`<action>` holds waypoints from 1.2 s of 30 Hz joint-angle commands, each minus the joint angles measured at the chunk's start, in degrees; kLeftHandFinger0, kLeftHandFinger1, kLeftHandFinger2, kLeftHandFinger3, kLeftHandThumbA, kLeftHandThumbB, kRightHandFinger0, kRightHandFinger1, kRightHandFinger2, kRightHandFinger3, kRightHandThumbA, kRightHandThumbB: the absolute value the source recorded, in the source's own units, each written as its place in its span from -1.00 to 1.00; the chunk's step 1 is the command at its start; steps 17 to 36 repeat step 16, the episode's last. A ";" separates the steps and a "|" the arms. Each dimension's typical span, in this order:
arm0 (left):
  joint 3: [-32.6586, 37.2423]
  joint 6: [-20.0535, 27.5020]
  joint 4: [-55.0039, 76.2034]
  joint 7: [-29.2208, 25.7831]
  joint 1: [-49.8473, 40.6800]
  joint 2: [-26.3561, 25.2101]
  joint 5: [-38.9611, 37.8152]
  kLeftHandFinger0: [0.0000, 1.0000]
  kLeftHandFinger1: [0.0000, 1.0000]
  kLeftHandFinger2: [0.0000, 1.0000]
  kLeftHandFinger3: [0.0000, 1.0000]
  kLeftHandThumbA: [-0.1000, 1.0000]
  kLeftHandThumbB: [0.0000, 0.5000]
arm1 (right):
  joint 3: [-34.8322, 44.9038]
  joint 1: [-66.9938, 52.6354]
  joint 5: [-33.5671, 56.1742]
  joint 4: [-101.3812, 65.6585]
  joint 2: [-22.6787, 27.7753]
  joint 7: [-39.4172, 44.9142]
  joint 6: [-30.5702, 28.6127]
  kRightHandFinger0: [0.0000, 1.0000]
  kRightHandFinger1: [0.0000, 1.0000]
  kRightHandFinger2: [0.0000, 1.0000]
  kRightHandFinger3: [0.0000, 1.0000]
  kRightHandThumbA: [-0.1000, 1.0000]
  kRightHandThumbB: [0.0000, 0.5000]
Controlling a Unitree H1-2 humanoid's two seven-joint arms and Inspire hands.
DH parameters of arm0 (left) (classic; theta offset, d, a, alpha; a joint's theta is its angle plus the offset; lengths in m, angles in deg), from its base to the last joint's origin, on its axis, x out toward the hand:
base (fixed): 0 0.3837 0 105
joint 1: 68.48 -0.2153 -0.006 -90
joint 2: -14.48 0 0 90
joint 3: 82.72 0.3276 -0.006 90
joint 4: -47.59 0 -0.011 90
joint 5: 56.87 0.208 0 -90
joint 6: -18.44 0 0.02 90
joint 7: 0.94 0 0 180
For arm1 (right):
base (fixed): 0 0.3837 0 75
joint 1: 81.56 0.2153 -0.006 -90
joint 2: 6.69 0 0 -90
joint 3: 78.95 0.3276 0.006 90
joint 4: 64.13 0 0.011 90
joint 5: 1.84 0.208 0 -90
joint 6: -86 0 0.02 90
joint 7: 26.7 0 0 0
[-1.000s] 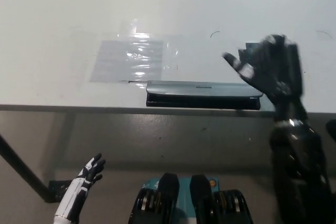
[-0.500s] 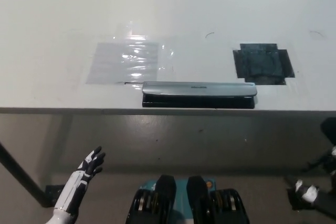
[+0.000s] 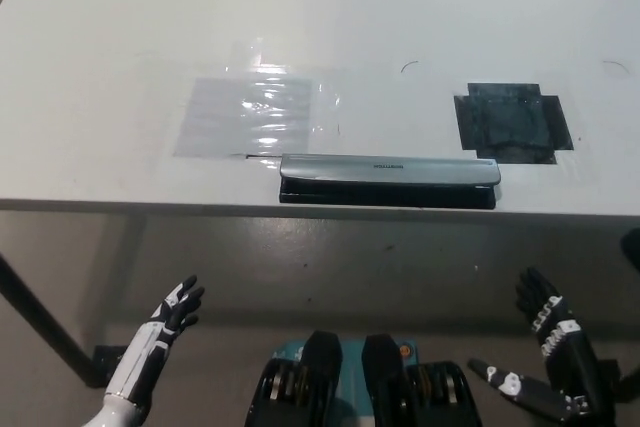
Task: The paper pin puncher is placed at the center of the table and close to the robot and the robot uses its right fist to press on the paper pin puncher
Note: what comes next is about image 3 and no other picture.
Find black rounded object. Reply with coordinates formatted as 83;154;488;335
619;227;640;272

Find clear plastic tape sheet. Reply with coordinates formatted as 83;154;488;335
223;36;347;137

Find black and teal robot body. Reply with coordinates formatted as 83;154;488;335
242;329;484;427

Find clear plastic bag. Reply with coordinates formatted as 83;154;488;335
172;76;315;159

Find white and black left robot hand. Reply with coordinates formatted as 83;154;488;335
103;274;207;401

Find black tape patch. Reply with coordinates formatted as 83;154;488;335
453;82;575;166

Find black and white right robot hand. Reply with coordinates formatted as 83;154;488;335
466;266;622;427

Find black table leg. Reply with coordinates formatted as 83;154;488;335
0;252;99;388

